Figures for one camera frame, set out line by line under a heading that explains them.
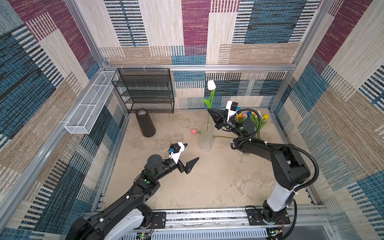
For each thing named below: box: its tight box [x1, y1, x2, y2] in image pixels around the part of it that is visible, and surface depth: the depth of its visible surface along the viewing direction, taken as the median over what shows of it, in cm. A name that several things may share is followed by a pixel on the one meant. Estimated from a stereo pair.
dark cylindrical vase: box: [135, 108, 156, 138], surface depth 98 cm
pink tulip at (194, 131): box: [190, 129, 202, 135], surface depth 108 cm
